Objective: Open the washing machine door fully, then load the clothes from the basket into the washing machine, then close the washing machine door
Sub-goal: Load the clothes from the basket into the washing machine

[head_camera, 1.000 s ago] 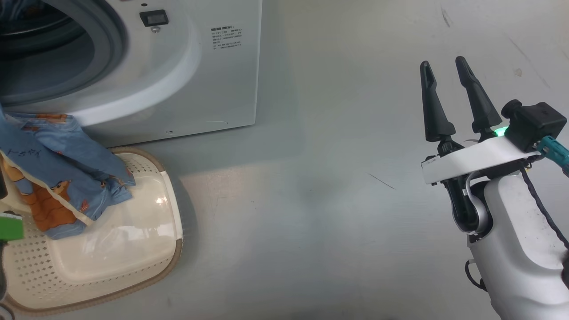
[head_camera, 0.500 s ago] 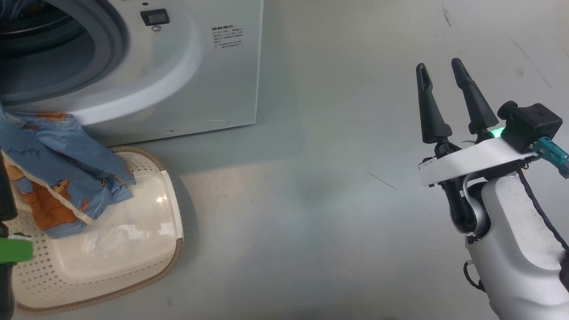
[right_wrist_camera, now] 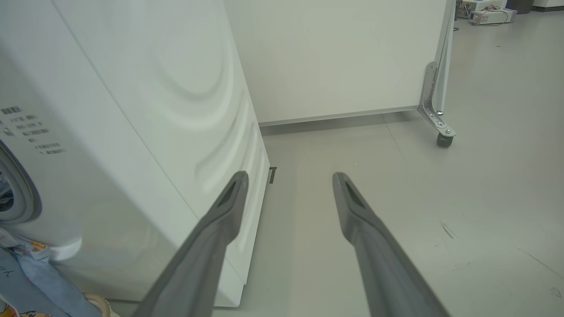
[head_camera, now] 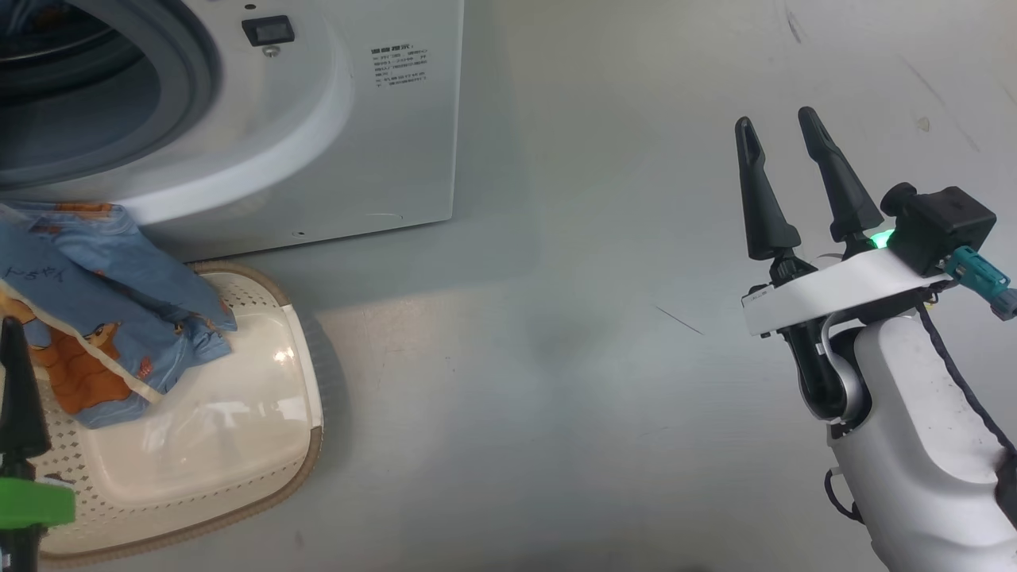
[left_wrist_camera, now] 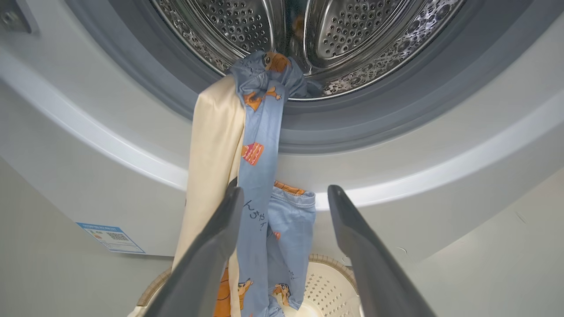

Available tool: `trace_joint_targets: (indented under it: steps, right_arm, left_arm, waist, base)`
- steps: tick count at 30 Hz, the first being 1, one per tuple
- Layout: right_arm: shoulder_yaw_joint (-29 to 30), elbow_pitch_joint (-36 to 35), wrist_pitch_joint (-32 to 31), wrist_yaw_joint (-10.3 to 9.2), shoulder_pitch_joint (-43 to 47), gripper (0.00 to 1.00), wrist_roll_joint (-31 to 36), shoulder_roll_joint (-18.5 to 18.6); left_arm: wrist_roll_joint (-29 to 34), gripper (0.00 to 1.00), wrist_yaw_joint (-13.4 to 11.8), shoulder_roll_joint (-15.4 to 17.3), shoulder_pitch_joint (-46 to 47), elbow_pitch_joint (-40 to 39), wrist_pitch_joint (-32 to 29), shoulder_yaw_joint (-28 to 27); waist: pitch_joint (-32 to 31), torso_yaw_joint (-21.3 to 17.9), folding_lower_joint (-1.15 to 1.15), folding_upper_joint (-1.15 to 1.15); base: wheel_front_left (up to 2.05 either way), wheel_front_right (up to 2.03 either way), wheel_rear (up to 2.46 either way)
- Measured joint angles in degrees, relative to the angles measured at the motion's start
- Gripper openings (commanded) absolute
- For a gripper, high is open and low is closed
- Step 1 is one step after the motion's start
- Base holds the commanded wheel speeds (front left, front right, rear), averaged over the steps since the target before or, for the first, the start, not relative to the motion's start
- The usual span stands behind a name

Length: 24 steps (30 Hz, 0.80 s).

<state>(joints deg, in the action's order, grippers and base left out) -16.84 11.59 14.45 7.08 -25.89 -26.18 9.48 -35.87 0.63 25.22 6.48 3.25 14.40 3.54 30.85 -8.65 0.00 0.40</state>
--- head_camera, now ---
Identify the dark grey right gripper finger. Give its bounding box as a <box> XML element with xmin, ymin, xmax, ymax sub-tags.
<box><xmin>734</xmin><ymin>117</ymin><xmax>803</xmax><ymax>261</ymax></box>
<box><xmin>798</xmin><ymin>106</ymin><xmax>885</xmax><ymax>243</ymax></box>

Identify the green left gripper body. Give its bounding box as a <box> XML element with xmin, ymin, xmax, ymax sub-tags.
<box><xmin>0</xmin><ymin>475</ymin><xmax>76</xmax><ymax>572</ymax></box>

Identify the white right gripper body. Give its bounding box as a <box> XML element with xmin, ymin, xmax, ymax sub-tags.
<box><xmin>741</xmin><ymin>246</ymin><xmax>946</xmax><ymax>420</ymax></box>

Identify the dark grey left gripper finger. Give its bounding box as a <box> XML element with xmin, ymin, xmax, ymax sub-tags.
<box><xmin>0</xmin><ymin>316</ymin><xmax>52</xmax><ymax>477</ymax></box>

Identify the blue cartoon print garment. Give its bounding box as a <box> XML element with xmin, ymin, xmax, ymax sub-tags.
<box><xmin>0</xmin><ymin>201</ymin><xmax>239</xmax><ymax>430</ymax></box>

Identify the cream perforated laundry basket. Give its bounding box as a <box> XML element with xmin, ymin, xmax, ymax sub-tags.
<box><xmin>0</xmin><ymin>261</ymin><xmax>325</xmax><ymax>566</ymax></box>

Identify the grey rubber door seal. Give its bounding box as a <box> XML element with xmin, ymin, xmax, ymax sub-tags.
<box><xmin>0</xmin><ymin>0</ymin><xmax>223</xmax><ymax>191</ymax></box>

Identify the white front-load washing machine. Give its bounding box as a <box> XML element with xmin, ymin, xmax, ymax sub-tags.
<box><xmin>0</xmin><ymin>0</ymin><xmax>466</xmax><ymax>263</ymax></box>

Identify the black door latch socket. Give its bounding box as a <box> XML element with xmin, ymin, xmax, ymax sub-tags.
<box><xmin>242</xmin><ymin>15</ymin><xmax>296</xmax><ymax>47</ymax></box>

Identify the steel washer drum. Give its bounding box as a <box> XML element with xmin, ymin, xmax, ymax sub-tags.
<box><xmin>0</xmin><ymin>16</ymin><xmax>164</xmax><ymax>168</ymax></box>

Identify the printed text label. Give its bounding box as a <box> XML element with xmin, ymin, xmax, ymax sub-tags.
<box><xmin>369</xmin><ymin>44</ymin><xmax>430</xmax><ymax>88</ymax></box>

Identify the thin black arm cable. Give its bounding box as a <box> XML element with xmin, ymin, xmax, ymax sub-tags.
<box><xmin>914</xmin><ymin>302</ymin><xmax>1017</xmax><ymax>462</ymax></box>

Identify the teal camera cable connector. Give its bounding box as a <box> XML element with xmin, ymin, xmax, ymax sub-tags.
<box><xmin>944</xmin><ymin>245</ymin><xmax>1017</xmax><ymax>322</ymax></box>

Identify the black cable loop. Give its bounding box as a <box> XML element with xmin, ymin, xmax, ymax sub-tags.
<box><xmin>824</xmin><ymin>469</ymin><xmax>863</xmax><ymax>523</ymax></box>

